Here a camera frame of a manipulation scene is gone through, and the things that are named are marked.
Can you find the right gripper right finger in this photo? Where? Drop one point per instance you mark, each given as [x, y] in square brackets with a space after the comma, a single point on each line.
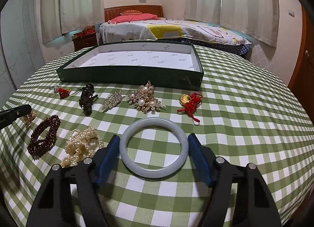
[254, 204]

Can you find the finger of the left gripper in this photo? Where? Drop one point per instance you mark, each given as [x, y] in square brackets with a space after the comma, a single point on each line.
[9, 116]

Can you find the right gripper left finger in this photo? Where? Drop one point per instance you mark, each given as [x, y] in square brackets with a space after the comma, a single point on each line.
[53, 204]

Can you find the small red gold charm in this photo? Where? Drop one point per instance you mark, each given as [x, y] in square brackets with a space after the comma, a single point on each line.
[63, 93]

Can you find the pale jade bangle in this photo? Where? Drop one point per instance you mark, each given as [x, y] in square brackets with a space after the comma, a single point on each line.
[154, 147]

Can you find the silver rhinestone brooch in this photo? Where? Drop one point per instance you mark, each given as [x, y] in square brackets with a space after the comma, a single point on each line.
[113, 100]

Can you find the gold ingot red tassel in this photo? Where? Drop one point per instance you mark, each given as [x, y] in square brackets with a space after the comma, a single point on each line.
[190, 104]

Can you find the gold pearl brooch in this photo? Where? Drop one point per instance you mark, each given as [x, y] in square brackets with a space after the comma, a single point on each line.
[143, 99]

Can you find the small silver ring charm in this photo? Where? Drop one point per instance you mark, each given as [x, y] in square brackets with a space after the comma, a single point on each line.
[54, 88]

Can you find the green white jewelry tray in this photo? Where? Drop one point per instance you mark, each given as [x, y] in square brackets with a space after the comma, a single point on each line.
[164, 63]

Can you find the green checkered tablecloth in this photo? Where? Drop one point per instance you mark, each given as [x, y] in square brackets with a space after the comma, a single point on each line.
[247, 115]

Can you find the dark wooden nightstand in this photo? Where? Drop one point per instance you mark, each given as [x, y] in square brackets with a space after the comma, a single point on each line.
[81, 40]

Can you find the red boxes on nightstand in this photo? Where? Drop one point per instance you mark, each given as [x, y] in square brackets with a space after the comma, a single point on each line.
[87, 31]

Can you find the wooden door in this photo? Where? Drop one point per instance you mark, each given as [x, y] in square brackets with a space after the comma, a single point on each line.
[301, 82]

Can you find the left white curtain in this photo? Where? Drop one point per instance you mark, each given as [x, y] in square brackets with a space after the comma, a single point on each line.
[59, 17]

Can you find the white curtain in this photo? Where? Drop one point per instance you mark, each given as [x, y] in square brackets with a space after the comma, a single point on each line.
[258, 19]
[59, 17]

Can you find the wooden headboard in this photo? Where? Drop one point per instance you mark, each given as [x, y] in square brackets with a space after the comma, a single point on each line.
[112, 12]

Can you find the orange embroidered pillow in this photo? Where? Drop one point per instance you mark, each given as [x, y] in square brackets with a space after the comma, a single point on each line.
[130, 13]

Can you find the pink pillow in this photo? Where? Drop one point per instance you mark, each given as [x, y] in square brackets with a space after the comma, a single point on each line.
[133, 18]

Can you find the bed with patterned quilt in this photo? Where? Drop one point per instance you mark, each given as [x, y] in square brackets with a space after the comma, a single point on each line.
[197, 33]

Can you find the right white curtain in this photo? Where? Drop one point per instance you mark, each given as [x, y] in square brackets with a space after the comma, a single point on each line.
[258, 19]

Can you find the wall switch plate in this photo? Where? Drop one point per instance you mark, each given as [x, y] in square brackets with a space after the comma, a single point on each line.
[291, 13]

